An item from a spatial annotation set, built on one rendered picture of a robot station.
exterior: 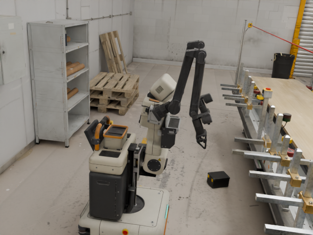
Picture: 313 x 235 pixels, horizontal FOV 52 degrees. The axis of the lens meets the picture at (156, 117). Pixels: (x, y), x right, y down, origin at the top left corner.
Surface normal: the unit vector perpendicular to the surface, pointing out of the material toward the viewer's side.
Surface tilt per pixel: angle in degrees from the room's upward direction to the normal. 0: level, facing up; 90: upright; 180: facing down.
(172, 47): 90
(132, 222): 0
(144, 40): 90
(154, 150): 90
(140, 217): 0
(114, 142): 92
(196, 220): 0
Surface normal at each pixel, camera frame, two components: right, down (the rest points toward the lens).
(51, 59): -0.13, 0.33
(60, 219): 0.07, -0.94
